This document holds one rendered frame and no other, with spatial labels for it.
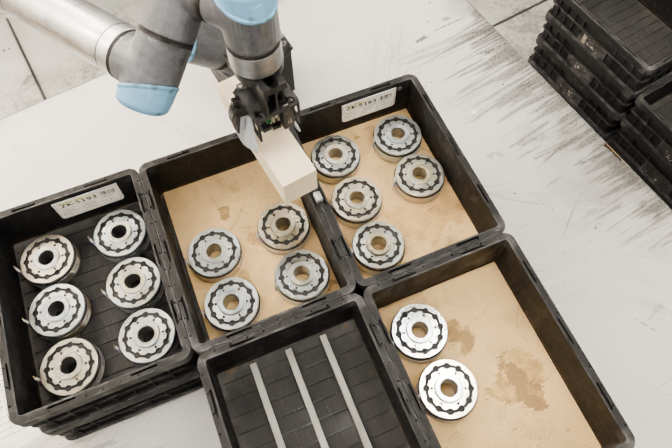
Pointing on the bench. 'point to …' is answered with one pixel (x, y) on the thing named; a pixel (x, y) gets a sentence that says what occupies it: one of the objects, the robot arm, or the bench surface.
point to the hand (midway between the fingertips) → (265, 130)
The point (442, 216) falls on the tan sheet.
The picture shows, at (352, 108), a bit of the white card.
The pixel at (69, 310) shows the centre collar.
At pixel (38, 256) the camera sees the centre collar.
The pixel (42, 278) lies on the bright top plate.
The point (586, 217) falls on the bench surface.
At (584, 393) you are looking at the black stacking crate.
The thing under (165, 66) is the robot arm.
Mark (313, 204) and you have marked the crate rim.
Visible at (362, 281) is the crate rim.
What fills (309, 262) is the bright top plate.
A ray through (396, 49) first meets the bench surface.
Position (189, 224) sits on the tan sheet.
